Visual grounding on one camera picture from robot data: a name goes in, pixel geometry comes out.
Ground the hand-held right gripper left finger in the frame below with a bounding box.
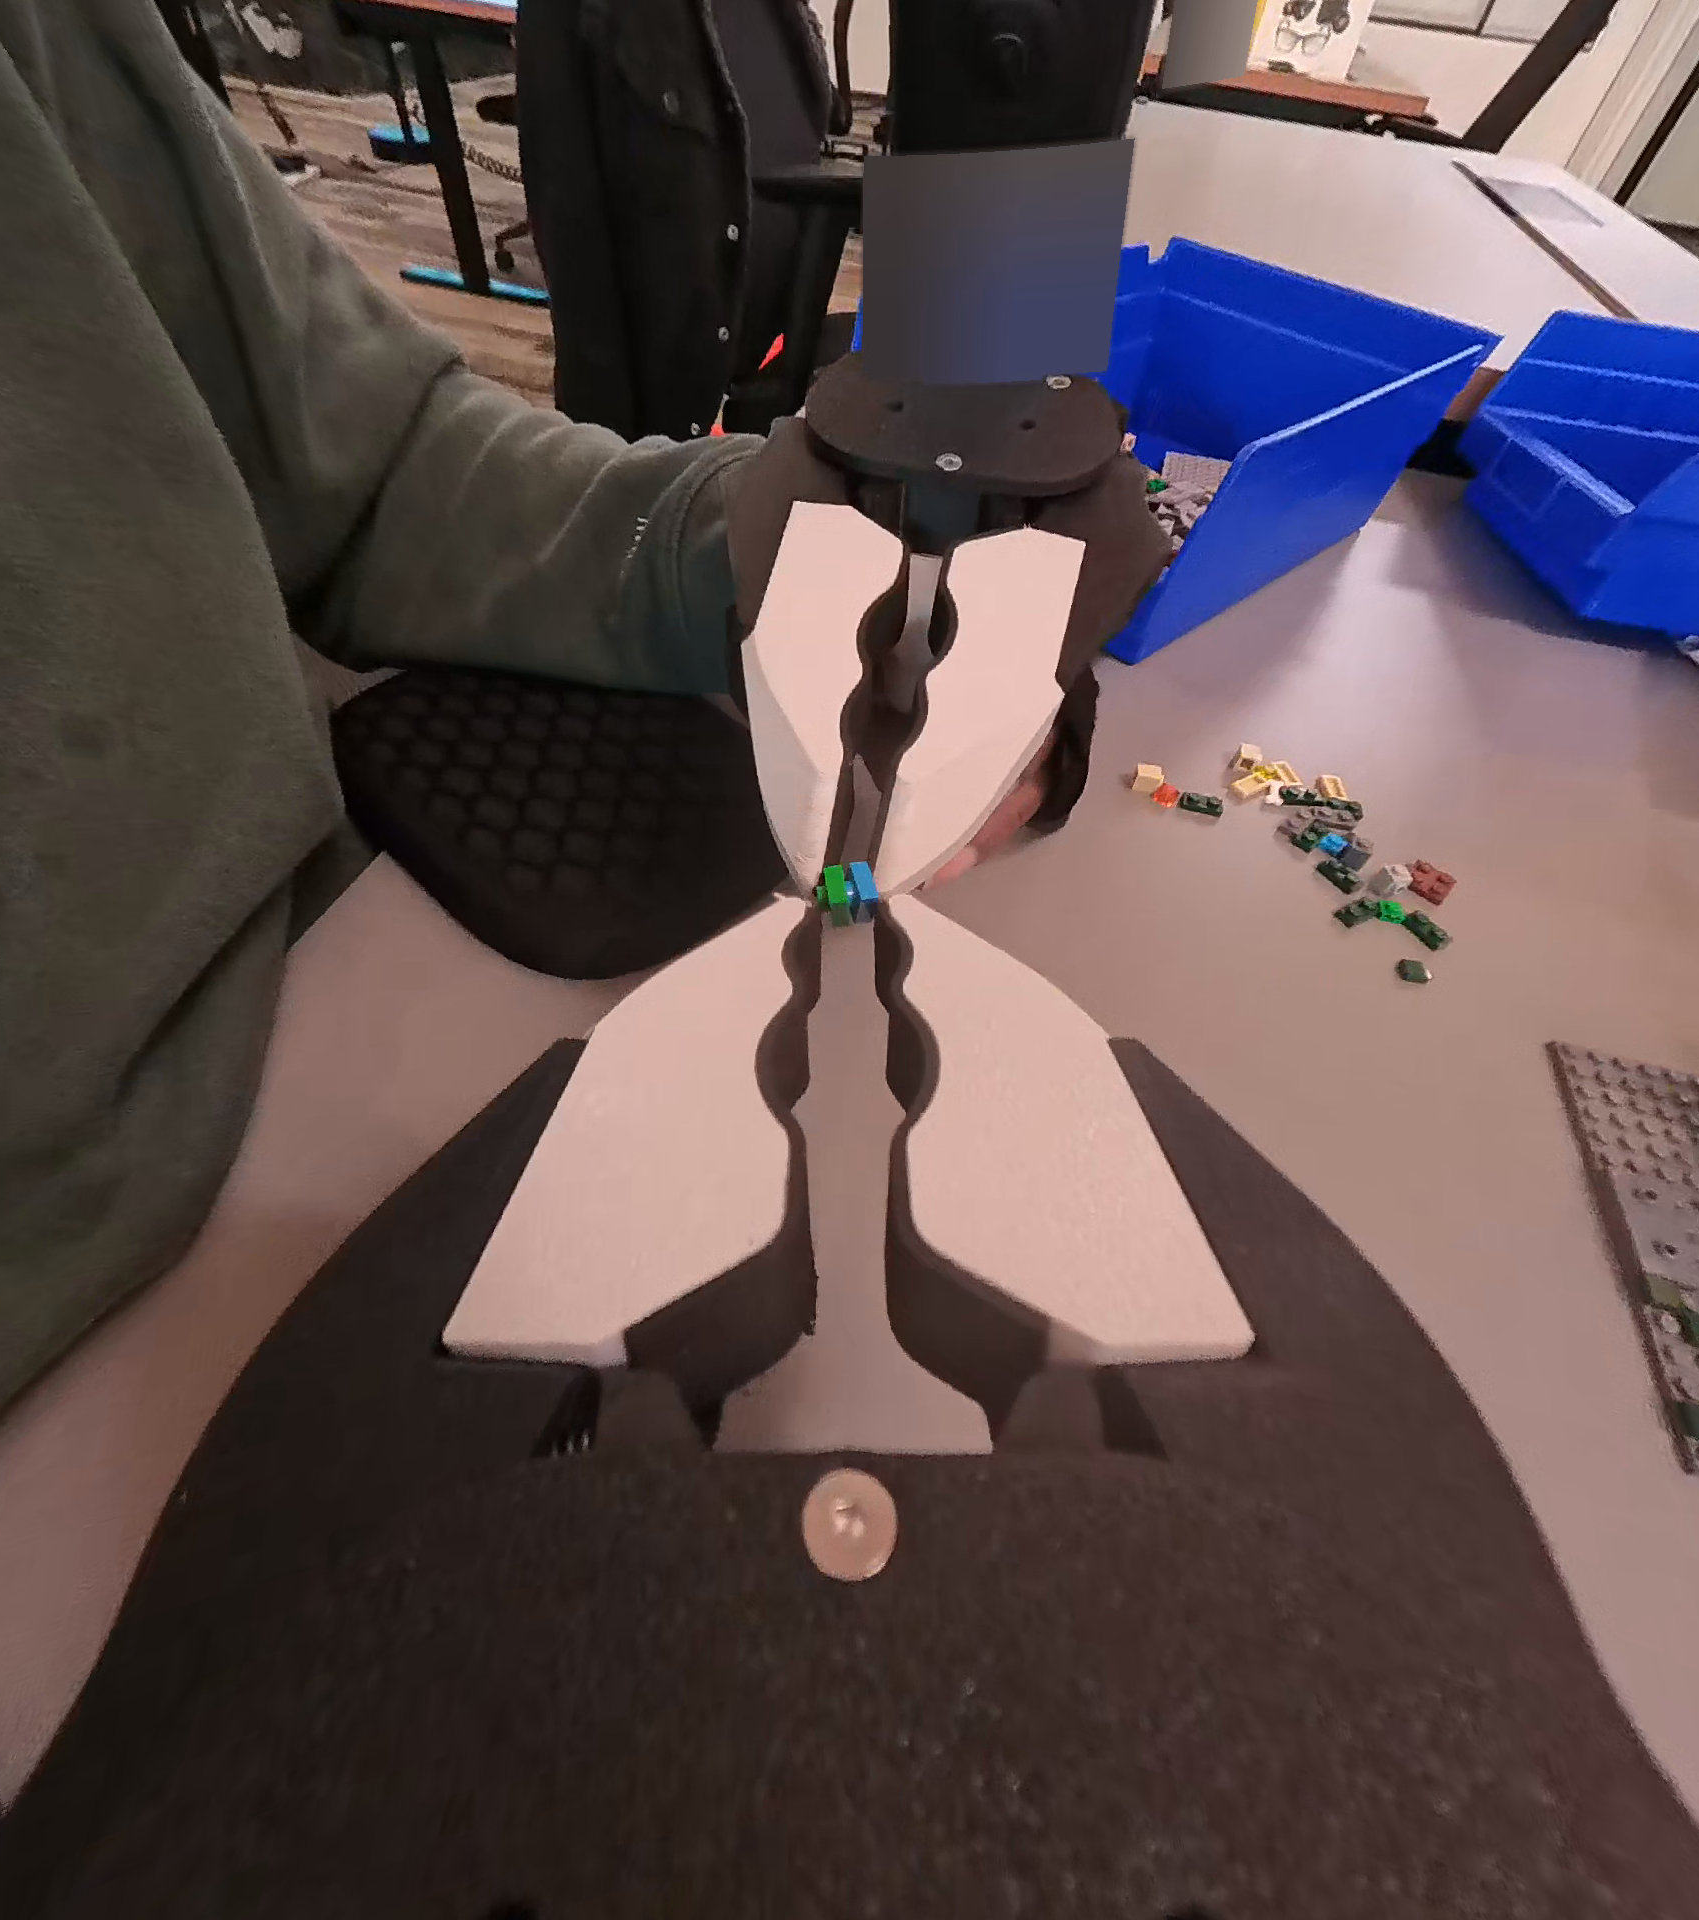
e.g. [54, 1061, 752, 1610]
[442, 893, 824, 1369]

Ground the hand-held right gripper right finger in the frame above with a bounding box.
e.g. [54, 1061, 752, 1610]
[872, 893, 1260, 1369]

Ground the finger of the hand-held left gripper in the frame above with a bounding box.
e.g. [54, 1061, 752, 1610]
[864, 523, 1092, 901]
[736, 501, 914, 901]

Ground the person's left forearm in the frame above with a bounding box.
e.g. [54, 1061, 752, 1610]
[282, 321, 768, 708]

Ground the grey desk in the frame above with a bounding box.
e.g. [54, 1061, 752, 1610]
[0, 96, 1699, 1920]

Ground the black-legged desk with blue feet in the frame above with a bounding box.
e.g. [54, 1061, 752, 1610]
[340, 0, 552, 310]

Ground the person's left hand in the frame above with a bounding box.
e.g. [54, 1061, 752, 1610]
[936, 738, 1080, 889]

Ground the pile of grey bricks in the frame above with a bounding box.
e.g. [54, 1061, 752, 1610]
[1138, 449, 1236, 559]

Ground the black office chair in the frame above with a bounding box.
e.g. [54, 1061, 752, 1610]
[730, 0, 894, 437]

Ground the black honeycomb wrist rest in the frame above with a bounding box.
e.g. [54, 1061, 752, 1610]
[332, 666, 794, 979]

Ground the blue storage bin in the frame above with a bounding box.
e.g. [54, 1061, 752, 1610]
[850, 235, 1505, 669]
[1453, 310, 1699, 648]

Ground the scatter of small loose bricks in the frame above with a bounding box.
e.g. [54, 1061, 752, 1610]
[1126, 739, 1461, 988]

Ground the black jacket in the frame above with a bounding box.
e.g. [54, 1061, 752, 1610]
[516, 0, 866, 443]

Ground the wooden side table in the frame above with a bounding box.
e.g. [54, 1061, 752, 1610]
[1146, 55, 1435, 125]

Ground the white box with glasses print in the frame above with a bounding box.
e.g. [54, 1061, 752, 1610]
[1246, 0, 1380, 77]

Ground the grey brick model on baseplate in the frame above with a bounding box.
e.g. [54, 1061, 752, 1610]
[1545, 1037, 1699, 1489]

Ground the person's torso in green sweatshirt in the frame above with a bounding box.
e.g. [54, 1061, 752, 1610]
[0, 0, 522, 1524]

